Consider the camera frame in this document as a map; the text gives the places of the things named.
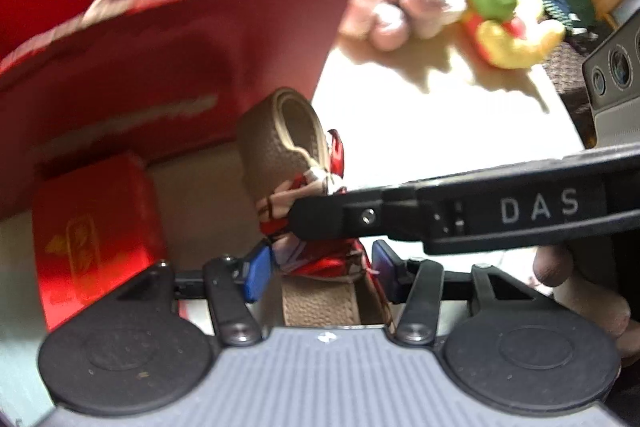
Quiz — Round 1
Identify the tan leather belt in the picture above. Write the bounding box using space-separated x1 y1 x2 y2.
235 87 393 328

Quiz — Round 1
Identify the person's right hand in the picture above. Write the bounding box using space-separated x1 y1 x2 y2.
532 246 632 354

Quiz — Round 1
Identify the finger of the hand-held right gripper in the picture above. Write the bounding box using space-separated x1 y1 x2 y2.
291 181 426 244

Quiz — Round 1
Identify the small red gift box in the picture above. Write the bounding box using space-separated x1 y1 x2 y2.
31 153 168 333

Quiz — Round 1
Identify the brown patterned cloth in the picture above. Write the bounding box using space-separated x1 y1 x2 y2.
542 39 593 150

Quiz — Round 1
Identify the red ribbon ornament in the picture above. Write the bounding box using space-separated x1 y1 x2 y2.
256 129 373 280

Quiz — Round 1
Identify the red cardboard box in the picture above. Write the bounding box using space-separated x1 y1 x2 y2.
0 0 357 220

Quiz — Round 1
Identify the green patterned cloth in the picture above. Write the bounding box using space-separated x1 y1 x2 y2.
540 0 598 35

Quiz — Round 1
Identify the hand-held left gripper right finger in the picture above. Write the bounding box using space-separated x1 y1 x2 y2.
372 239 541 345

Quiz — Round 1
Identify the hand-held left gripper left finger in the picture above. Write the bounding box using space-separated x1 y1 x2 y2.
100 243 273 347

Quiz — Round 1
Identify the pink plush toy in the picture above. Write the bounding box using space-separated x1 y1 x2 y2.
345 0 468 54

